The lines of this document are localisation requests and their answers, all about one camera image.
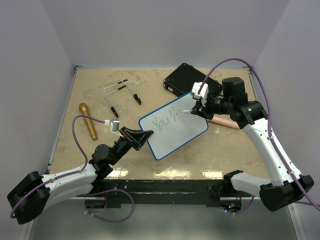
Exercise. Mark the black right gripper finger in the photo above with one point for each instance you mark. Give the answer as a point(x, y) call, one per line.
point(198, 107)
point(202, 114)

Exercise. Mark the blue framed whiteboard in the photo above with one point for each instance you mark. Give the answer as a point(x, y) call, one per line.
point(172, 128)

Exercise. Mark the wire whiteboard stand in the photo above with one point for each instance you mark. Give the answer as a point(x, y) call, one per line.
point(117, 91)

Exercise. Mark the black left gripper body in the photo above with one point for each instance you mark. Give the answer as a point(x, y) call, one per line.
point(128, 138)

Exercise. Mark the black hard case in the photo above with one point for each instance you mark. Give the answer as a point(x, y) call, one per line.
point(182, 79)

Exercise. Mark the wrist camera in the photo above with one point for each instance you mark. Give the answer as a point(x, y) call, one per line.
point(114, 126)
point(199, 92)

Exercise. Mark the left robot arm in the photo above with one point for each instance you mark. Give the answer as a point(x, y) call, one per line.
point(36, 193)

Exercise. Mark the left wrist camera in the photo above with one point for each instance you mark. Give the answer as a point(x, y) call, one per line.
point(114, 126)

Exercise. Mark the gold microphone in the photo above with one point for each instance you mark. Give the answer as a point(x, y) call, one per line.
point(84, 109)

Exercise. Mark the pink microphone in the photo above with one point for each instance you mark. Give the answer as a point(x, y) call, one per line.
point(217, 119)

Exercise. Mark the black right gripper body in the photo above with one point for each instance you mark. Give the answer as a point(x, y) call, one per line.
point(211, 107)

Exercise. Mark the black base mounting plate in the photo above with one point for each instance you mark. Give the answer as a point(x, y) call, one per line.
point(206, 192)

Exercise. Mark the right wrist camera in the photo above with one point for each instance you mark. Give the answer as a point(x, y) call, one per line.
point(199, 92)

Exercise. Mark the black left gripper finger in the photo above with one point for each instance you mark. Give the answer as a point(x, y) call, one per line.
point(142, 140)
point(138, 133)

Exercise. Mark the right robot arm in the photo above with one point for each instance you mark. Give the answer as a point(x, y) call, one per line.
point(286, 184)

